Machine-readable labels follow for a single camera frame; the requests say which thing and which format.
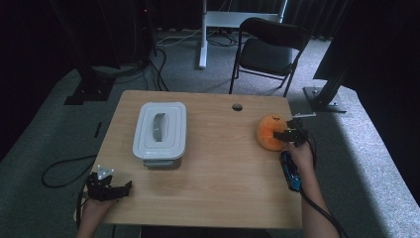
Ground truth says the black stand with metal base plate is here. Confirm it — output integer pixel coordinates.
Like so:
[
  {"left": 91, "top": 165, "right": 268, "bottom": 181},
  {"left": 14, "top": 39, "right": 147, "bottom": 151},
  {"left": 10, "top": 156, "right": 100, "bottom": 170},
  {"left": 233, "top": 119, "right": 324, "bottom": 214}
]
[{"left": 302, "top": 49, "right": 356, "bottom": 114}]

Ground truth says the blue toy car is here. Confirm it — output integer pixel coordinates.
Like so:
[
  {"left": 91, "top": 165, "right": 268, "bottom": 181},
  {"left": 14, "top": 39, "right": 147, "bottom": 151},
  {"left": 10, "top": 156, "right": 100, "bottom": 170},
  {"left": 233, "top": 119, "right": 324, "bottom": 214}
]
[{"left": 279, "top": 151, "right": 302, "bottom": 192}]

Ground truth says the left hand-held gripper black cable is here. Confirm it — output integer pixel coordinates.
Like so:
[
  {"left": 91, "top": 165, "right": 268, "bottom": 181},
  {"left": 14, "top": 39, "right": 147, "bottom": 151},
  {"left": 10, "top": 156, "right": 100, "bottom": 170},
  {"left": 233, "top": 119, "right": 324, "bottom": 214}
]
[{"left": 75, "top": 182, "right": 90, "bottom": 230}]

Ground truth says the dark equipment tower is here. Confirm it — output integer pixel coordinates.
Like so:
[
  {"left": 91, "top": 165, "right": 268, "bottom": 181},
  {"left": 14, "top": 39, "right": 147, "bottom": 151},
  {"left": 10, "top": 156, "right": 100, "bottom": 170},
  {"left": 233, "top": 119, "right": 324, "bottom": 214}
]
[{"left": 130, "top": 0, "right": 158, "bottom": 63}]

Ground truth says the hand-held gripper black cable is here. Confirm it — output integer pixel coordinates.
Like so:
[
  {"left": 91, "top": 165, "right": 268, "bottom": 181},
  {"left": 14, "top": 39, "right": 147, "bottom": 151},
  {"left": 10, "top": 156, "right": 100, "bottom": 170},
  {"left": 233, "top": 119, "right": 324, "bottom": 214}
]
[
  {"left": 75, "top": 182, "right": 90, "bottom": 230},
  {"left": 296, "top": 128, "right": 348, "bottom": 238}
]

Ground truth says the orange plush pumpkin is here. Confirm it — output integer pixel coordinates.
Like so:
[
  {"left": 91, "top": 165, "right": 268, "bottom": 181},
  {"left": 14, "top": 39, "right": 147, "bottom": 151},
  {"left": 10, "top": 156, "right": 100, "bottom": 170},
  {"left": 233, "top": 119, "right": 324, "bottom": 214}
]
[{"left": 257, "top": 113, "right": 290, "bottom": 153}]

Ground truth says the black floor cable bundle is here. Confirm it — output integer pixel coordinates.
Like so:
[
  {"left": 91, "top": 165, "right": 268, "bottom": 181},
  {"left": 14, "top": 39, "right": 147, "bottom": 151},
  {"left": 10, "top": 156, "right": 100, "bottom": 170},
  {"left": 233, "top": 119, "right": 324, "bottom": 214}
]
[{"left": 92, "top": 49, "right": 170, "bottom": 92}]

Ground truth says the dark pleated curtain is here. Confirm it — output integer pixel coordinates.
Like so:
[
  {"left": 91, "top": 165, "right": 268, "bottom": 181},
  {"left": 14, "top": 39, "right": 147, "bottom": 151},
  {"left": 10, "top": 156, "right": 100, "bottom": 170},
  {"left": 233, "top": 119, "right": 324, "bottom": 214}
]
[{"left": 286, "top": 0, "right": 352, "bottom": 42}]

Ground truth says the black looped floor cable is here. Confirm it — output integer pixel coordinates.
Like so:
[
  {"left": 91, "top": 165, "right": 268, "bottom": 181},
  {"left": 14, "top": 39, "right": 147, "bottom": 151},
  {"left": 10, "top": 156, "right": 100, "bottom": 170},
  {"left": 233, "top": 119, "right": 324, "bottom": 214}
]
[{"left": 42, "top": 154, "right": 98, "bottom": 189}]

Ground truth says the right hand-held gripper black cable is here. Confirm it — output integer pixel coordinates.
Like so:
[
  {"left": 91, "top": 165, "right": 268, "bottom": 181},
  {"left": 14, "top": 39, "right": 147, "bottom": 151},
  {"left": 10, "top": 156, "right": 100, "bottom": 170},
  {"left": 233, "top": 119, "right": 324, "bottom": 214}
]
[{"left": 296, "top": 128, "right": 348, "bottom": 238}]

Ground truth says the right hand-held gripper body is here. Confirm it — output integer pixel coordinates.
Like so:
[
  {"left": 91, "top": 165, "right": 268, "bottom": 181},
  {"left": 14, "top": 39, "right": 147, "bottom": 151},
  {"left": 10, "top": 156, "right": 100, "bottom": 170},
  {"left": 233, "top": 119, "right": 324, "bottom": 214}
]
[{"left": 284, "top": 112, "right": 317, "bottom": 149}]

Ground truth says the person's left hand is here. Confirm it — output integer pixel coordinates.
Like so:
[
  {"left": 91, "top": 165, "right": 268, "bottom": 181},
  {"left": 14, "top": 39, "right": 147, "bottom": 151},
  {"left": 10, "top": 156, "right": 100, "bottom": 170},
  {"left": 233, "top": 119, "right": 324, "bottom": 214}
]
[{"left": 81, "top": 197, "right": 117, "bottom": 221}]

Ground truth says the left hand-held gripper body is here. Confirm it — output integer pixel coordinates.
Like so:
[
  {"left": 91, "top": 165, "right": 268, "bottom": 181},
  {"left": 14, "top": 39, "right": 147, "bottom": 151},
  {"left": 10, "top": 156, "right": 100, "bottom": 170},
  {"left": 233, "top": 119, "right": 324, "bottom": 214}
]
[{"left": 86, "top": 165, "right": 115, "bottom": 201}]

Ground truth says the white floor cable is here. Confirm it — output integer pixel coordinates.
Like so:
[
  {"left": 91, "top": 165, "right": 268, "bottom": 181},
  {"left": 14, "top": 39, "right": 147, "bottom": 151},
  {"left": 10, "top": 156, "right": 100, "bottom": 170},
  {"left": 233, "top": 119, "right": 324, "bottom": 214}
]
[{"left": 157, "top": 28, "right": 204, "bottom": 48}]

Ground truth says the brown transparent storage container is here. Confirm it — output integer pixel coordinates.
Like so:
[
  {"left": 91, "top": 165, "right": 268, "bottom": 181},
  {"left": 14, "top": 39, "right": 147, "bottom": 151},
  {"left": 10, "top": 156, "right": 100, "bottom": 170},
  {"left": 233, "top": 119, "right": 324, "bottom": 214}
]
[{"left": 142, "top": 158, "right": 183, "bottom": 169}]

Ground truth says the white container lid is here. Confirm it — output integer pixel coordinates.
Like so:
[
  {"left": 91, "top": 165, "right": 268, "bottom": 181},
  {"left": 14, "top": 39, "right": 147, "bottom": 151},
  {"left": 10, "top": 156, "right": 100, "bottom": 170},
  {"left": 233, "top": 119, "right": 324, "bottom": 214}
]
[{"left": 132, "top": 101, "right": 188, "bottom": 161}]

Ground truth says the white desk frame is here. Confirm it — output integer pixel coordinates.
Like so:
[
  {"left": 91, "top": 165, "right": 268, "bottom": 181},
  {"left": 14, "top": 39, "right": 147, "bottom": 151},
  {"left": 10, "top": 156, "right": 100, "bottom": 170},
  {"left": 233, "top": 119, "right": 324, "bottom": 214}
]
[{"left": 197, "top": 0, "right": 288, "bottom": 70}]

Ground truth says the black folding chair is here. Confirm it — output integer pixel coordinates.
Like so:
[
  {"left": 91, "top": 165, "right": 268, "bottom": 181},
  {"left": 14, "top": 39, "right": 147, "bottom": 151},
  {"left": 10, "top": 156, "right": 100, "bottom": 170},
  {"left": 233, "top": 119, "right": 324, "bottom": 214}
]
[{"left": 228, "top": 17, "right": 312, "bottom": 98}]

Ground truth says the black stand with flat base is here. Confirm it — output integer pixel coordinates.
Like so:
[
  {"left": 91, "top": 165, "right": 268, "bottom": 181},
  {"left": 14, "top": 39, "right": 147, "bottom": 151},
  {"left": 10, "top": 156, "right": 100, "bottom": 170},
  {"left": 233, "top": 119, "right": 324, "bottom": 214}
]
[{"left": 49, "top": 0, "right": 117, "bottom": 106}]

